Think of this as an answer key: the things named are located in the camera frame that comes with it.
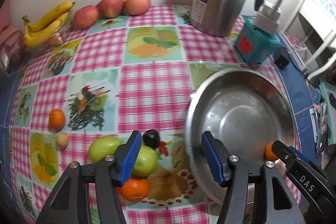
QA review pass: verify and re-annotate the orange with stem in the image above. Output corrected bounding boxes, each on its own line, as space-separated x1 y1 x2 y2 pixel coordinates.
265 142 278 161

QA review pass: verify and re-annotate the brown longan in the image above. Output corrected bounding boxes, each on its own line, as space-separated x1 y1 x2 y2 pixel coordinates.
56 133 69 151

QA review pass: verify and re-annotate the green apple right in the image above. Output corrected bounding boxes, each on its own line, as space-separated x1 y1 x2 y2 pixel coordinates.
132 145 158 177

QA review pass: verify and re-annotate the green apple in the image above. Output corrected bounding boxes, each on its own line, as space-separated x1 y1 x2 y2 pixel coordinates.
88 136 122 162
132 145 158 177

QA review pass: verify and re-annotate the green apple left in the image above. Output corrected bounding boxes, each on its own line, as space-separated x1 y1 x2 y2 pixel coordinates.
88 136 122 162

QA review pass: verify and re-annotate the dark plum upper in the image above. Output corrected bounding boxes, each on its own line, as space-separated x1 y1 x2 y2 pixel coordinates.
142 129 161 149

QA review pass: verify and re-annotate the teal tray with items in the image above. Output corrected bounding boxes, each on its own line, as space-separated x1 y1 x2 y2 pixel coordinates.
310 82 335 157

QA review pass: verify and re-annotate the large steel basin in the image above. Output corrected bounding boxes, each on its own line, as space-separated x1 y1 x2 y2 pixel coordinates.
185 68 298 204

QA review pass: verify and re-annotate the small orange mandarin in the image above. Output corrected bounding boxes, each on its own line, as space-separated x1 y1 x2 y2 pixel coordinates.
49 109 66 131

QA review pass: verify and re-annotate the checkered fruit tablecloth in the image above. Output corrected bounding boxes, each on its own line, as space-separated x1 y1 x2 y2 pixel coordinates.
0 4 313 224

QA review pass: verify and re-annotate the black power adapter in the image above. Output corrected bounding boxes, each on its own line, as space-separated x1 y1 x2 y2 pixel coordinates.
273 47 290 69

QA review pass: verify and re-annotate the teal box with red label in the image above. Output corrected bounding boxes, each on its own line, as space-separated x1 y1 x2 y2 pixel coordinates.
234 16 281 65

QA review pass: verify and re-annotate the white shelf rack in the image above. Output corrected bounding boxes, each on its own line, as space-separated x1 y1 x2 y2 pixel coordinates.
279 0 335 85

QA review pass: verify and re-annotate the red apple left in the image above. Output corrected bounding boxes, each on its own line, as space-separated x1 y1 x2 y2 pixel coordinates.
74 5 99 30

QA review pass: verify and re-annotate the red apple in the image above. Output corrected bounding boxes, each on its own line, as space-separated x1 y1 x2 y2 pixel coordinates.
74 5 99 30
124 0 151 15
97 0 124 18

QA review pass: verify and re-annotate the lower yellow banana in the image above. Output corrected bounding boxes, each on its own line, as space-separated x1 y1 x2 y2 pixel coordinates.
23 11 71 48

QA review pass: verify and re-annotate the yellow banana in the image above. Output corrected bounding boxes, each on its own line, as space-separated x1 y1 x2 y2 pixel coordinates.
22 1 75 32
23 11 71 48

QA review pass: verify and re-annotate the red apple middle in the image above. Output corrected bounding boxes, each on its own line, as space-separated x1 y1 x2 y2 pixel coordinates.
97 0 124 18

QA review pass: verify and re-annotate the red apple right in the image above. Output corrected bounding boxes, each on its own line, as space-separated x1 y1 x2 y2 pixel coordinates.
124 0 151 15

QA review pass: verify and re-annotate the upper yellow banana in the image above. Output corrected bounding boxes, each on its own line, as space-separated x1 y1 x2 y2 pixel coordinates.
22 1 75 32

